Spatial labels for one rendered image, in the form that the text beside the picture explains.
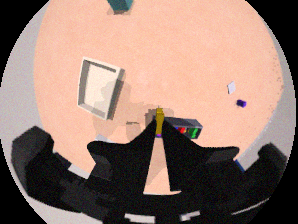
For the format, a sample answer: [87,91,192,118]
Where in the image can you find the red fuse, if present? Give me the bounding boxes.
[177,127,185,133]

